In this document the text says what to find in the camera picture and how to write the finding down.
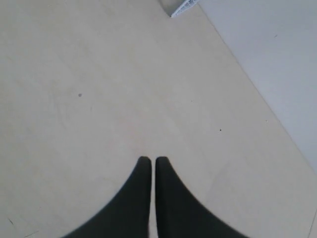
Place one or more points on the small white soccer goal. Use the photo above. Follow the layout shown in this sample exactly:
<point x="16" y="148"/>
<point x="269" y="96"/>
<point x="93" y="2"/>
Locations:
<point x="184" y="7"/>

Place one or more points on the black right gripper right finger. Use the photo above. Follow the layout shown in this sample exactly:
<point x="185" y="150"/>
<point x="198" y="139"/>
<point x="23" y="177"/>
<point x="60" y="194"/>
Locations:
<point x="179" y="214"/>

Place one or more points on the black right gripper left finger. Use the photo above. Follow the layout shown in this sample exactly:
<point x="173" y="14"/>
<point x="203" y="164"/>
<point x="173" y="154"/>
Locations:
<point x="127" y="214"/>

